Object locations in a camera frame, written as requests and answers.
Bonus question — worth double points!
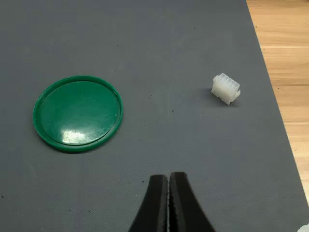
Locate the small white plastic terminal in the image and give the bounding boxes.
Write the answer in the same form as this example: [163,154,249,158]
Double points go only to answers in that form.
[211,73,241,105]

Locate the round green lid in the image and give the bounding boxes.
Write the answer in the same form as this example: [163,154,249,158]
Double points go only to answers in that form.
[32,75,124,153]

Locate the dark grey mat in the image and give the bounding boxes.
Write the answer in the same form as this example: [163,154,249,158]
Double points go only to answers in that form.
[0,0,309,232]

